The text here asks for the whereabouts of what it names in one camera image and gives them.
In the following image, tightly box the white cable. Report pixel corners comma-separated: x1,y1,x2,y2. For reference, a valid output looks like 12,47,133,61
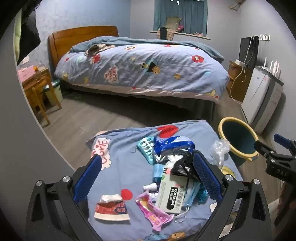
230,35,259,105

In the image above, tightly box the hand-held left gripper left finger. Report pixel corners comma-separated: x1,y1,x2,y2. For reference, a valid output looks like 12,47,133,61
25,153,103,241

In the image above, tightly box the teal blister tray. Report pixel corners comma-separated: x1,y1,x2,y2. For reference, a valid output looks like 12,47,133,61
136,136,156,165

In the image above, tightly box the blue plastic packet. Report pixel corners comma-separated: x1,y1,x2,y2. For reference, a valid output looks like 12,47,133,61
153,136,196,163

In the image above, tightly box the checked cloth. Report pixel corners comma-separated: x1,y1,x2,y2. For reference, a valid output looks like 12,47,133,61
157,28,175,41

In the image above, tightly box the green waste bin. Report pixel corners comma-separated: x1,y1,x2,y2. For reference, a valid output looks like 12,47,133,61
44,79,63,106

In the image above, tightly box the olive pillow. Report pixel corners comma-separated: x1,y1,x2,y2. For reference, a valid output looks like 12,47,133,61
165,17,181,29

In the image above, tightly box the printed blue cushion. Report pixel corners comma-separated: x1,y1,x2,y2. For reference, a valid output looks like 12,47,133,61
85,119,243,241

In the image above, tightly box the black plastic bag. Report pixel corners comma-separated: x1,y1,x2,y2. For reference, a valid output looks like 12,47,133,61
159,151,204,183

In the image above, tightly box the blue bin with yellow rim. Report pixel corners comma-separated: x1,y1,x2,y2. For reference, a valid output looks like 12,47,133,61
218,117,259,168

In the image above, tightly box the teal curtain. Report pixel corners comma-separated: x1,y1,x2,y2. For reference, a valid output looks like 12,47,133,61
153,0,208,35

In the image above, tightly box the blue face mask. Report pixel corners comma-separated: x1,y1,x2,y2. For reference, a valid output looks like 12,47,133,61
173,181,210,224

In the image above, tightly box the wooden desk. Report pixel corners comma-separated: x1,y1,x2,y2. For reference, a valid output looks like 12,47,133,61
22,68,52,116

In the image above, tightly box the black television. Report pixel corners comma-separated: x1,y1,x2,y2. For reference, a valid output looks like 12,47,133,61
239,36,259,69

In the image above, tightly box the pink snack wrapper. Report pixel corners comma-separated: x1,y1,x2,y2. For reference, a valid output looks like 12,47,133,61
135,190,174,232

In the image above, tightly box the pink box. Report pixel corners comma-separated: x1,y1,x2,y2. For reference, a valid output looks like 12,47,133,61
18,65,35,81

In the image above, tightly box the light green cloth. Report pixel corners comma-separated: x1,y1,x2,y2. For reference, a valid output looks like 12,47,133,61
13,14,22,63

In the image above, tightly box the dark hanging cloth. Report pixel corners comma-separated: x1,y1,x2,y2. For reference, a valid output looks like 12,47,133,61
16,0,41,65

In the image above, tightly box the light blue tube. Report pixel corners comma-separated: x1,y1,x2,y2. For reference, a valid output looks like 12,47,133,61
152,163,165,183

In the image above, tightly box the dark plush toy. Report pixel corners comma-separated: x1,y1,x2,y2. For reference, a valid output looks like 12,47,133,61
84,44,107,56

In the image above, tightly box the white air purifier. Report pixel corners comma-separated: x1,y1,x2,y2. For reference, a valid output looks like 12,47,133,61
241,66,284,134

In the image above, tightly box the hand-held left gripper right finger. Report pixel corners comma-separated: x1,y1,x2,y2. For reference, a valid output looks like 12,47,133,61
192,151,273,241

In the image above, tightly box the wooden nightstand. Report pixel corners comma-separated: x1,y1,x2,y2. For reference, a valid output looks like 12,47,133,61
226,60,252,103

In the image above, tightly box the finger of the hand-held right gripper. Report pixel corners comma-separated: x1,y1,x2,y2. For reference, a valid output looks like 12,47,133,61
254,140,279,161
273,134,296,160

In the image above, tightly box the bed with cartoon duvet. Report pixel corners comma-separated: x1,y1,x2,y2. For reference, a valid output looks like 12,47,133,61
54,37,230,104

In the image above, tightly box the wooden bed headboard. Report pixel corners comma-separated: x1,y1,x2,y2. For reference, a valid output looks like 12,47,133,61
48,26,119,72

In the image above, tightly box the clear plastic wrap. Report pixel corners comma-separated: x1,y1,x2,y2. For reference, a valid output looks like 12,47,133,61
209,139,231,167

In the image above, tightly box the white medicine box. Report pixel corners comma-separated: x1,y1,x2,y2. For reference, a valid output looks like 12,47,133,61
155,173,189,215

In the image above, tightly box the white router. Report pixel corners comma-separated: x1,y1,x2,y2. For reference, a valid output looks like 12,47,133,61
261,57,281,76

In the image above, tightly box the red white tissue packet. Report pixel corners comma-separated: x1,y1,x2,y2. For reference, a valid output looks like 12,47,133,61
94,194,131,225

